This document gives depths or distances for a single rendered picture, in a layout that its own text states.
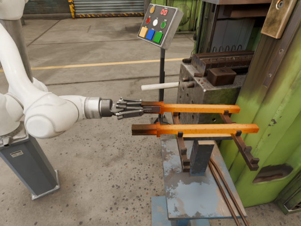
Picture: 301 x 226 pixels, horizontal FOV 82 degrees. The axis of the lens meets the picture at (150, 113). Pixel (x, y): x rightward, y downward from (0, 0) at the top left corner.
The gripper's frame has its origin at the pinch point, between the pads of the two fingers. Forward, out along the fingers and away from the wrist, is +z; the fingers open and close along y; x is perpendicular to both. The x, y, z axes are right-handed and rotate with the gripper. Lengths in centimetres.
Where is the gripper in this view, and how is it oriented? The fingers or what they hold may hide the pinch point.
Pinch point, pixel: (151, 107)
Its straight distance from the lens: 71.4
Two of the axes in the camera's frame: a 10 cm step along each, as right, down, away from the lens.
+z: 10.0, -0.1, 0.4
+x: 0.1, -7.9, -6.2
